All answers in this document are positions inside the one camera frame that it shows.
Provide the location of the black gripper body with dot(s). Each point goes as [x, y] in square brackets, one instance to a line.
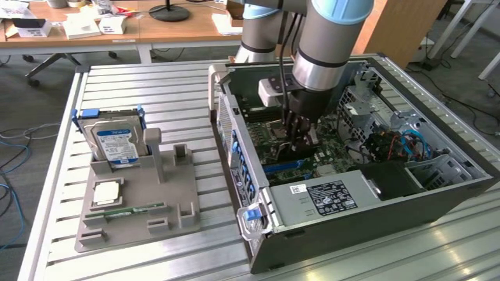
[308, 102]

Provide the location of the graphics card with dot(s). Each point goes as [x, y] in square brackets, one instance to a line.
[296, 153]

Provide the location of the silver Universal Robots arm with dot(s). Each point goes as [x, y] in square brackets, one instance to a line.
[328, 44]

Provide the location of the CPU socket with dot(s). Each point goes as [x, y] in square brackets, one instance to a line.
[273, 131]

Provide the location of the green motherboard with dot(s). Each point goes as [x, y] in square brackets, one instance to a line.
[332, 155]

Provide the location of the long blue expansion slot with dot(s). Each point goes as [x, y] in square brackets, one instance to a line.
[282, 167]

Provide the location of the perforated silver drive cage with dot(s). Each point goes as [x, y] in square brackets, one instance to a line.
[362, 111]

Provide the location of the short blue expansion slot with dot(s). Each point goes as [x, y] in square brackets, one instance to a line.
[300, 176]

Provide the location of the grey power supply unit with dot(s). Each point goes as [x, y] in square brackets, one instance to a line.
[296, 205]

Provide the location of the blue case latch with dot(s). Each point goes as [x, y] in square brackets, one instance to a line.
[250, 215]

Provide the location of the stack of white papers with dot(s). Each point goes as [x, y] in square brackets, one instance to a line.
[226, 24]

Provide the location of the open black PC case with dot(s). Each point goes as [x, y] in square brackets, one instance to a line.
[350, 231]

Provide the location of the silver disk bay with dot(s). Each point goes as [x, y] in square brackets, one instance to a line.
[441, 172]

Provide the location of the wooden desk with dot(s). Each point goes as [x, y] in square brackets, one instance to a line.
[176, 32]

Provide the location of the grey parts rack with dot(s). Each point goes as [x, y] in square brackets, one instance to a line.
[140, 190]

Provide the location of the black lamp base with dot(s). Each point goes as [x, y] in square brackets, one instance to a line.
[168, 14]

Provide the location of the green RAM stick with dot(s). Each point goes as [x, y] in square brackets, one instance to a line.
[124, 211]

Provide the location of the silver CPU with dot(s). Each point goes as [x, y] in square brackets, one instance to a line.
[105, 193]

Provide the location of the small white printed box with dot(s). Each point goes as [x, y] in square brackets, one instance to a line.
[112, 25]

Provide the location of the flat white box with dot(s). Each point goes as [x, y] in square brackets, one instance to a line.
[81, 29]

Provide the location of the office chair base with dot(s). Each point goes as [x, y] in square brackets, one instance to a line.
[42, 67]

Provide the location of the grey mug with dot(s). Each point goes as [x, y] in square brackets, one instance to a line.
[56, 3]

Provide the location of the white box with black lid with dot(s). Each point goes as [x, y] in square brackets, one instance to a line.
[33, 29]

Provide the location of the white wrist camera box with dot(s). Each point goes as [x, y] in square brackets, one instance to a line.
[269, 93]

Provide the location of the hard disk with blue bracket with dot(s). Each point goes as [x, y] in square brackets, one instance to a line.
[113, 143]

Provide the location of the white table frame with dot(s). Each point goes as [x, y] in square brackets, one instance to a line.
[468, 26]

